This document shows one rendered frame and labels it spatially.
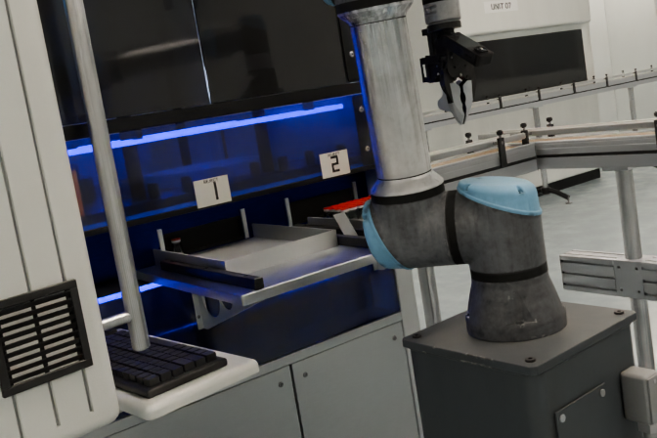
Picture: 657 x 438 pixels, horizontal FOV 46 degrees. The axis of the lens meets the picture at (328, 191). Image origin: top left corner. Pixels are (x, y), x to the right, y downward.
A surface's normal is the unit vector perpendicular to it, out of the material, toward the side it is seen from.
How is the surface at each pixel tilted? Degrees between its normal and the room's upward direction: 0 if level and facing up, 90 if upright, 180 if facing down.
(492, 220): 89
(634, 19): 90
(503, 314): 72
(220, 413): 90
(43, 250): 90
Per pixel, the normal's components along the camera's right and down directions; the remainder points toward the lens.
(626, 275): -0.80, 0.20
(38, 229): 0.68, -0.02
